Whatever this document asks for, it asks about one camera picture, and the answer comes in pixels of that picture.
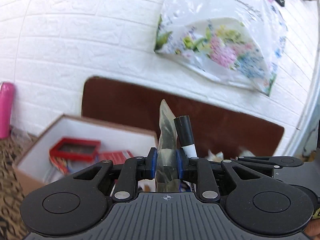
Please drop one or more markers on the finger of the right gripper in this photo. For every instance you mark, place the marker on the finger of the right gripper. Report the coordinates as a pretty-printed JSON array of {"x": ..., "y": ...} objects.
[{"x": 269, "y": 162}]

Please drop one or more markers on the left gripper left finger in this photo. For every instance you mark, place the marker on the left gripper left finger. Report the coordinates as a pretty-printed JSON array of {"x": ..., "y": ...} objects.
[{"x": 146, "y": 166}]

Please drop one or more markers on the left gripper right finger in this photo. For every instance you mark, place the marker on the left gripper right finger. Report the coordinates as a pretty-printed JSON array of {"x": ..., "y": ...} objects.
[{"x": 187, "y": 167}]

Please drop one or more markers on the clear grey plastic packet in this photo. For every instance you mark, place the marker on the clear grey plastic packet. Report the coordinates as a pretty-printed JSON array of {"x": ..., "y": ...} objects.
[{"x": 167, "y": 179}]

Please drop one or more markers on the black marker pen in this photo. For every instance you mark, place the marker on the black marker pen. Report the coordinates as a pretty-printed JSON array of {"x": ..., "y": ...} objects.
[{"x": 185, "y": 135}]

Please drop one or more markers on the red black tray box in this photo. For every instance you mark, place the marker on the red black tray box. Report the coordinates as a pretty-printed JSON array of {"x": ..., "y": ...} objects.
[{"x": 75, "y": 149}]

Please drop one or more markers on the person's right hand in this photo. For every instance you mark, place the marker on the person's right hand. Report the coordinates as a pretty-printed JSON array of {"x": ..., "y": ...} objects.
[{"x": 313, "y": 229}]

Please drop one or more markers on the red small box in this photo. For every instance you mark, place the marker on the red small box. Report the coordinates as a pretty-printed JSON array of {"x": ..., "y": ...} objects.
[{"x": 117, "y": 157}]

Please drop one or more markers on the dark brown headboard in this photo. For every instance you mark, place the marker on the dark brown headboard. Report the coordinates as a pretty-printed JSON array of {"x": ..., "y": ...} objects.
[{"x": 215, "y": 129}]

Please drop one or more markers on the floral plastic bag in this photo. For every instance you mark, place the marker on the floral plastic bag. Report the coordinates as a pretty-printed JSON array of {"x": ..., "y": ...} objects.
[{"x": 232, "y": 42}]

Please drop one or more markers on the pink thermos bottle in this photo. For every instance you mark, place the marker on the pink thermos bottle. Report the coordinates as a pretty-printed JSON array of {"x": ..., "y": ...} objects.
[{"x": 7, "y": 98}]

